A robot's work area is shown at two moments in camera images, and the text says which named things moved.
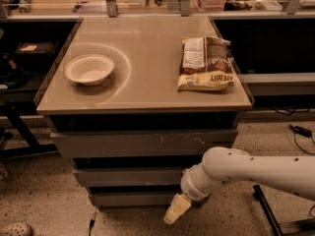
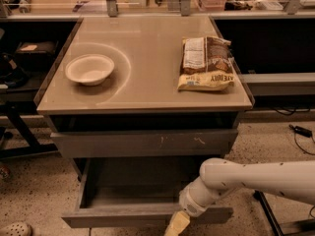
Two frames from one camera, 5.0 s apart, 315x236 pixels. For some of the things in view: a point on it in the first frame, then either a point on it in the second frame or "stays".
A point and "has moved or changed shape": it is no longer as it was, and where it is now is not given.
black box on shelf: x=36 y=51 stays
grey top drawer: x=145 y=144 stays
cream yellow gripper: x=190 y=187 to x=189 y=203
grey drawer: x=129 y=177 has moved or changed shape
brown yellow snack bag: x=206 y=64 stays
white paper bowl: x=90 y=69 stays
